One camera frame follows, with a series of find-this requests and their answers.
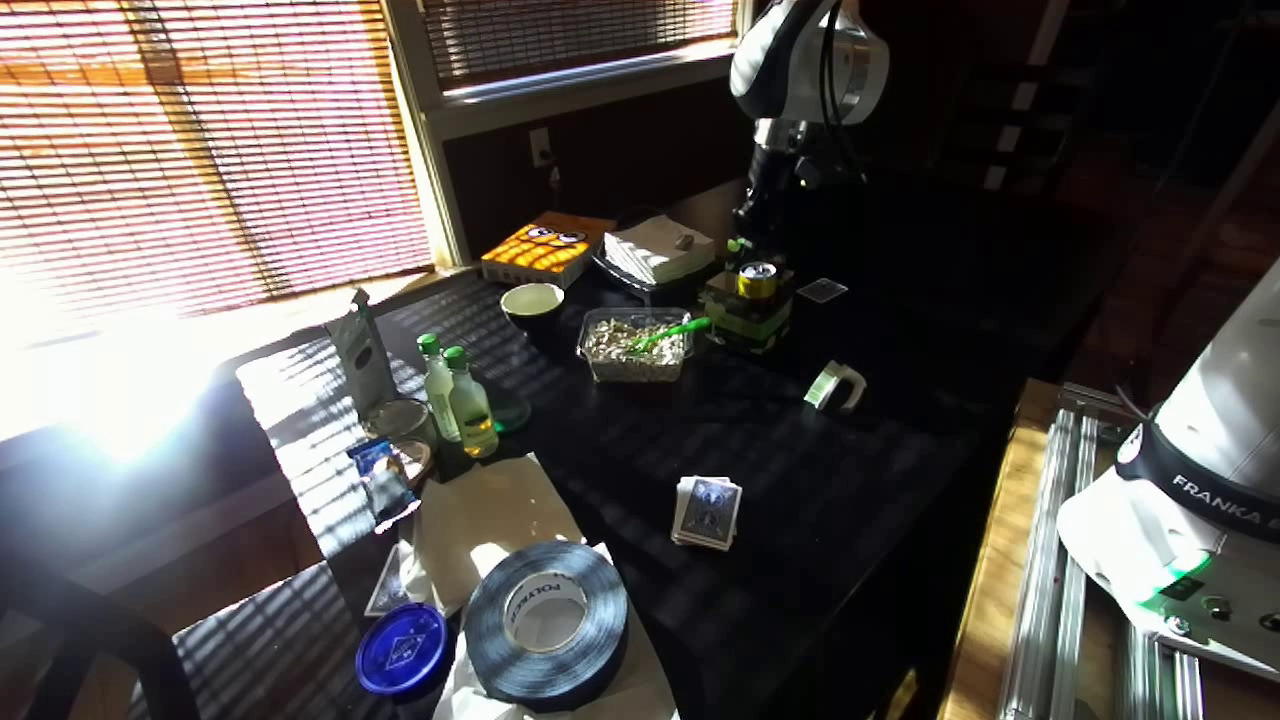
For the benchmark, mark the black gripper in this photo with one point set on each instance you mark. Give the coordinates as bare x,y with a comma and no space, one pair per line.
785,174

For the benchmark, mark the green box with jars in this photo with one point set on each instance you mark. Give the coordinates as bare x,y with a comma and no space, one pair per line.
742,321

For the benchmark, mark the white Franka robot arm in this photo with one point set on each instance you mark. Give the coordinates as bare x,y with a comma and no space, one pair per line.
1225,426

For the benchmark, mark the white flat box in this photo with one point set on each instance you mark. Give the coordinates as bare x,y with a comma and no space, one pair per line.
659,248

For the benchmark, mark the yellow lid jar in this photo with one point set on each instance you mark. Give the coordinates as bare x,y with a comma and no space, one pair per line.
758,280

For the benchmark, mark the green plastic piece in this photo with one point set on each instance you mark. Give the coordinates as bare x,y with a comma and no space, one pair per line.
671,333

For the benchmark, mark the white mug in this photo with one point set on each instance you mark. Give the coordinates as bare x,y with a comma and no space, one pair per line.
832,384

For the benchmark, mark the clear plastic food container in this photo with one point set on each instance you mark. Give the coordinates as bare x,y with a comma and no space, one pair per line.
621,351

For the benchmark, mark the small window blinds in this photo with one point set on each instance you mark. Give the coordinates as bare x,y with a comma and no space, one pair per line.
575,33

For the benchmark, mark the clear bottle green cap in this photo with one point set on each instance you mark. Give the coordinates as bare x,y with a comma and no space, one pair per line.
439,384
472,408

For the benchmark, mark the brown cardboard sheet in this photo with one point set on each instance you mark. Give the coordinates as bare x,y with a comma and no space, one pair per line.
486,515

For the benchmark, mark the small round dish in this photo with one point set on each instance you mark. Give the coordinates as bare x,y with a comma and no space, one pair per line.
401,426

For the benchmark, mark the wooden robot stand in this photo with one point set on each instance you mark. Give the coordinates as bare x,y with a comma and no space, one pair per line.
985,573

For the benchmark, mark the blue snack packet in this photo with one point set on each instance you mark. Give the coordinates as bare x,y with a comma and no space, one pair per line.
386,477

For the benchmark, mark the crumpled white paper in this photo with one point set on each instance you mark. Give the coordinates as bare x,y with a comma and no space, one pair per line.
401,582

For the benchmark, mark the blue round lid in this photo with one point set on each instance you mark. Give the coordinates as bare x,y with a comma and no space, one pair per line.
401,650

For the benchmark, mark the large window blinds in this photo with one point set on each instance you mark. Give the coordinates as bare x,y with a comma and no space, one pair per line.
203,132

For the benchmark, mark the dark chair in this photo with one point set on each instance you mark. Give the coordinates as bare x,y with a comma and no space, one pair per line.
81,642

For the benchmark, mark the wall outlet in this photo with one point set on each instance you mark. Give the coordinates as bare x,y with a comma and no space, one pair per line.
542,147

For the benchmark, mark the metal rail frame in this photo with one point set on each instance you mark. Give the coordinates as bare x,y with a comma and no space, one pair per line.
1054,573

